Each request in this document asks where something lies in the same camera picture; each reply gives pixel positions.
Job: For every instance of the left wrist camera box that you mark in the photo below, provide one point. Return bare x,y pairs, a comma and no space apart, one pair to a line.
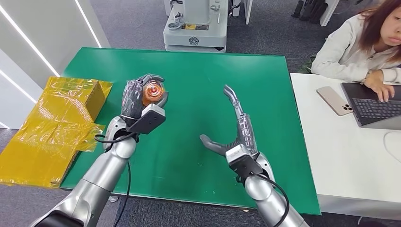
148,120

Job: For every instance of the dark grey laptop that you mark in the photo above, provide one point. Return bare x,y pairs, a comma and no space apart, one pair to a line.
372,109

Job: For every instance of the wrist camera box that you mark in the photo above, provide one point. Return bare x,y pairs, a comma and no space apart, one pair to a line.
148,120
242,163

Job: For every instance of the person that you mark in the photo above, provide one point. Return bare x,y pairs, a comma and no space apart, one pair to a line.
344,53

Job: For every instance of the green table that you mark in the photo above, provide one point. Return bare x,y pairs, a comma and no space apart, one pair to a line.
194,78

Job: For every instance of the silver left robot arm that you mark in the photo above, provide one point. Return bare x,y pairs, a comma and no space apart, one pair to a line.
100,178

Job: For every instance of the white desk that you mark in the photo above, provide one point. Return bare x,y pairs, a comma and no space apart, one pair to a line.
344,156

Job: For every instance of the white panel board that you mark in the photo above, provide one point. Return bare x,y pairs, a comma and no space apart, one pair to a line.
248,11

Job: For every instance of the beige smartphone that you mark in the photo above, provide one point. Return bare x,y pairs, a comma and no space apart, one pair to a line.
334,100

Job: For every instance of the white furniture leg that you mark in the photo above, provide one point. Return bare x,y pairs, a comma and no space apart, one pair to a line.
329,11

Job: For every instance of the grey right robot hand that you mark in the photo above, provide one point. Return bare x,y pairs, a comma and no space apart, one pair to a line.
246,131

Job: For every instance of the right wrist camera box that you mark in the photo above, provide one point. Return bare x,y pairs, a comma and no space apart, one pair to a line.
242,163

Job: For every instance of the grey robot base machine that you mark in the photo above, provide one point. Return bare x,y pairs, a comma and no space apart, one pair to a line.
195,31

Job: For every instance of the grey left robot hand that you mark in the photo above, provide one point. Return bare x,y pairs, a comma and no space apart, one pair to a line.
131,97

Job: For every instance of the yellow taped cardboard box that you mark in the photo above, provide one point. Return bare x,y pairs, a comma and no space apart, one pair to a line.
56,125

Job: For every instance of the orange plastic bottle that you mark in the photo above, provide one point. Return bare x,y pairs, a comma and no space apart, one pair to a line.
153,92

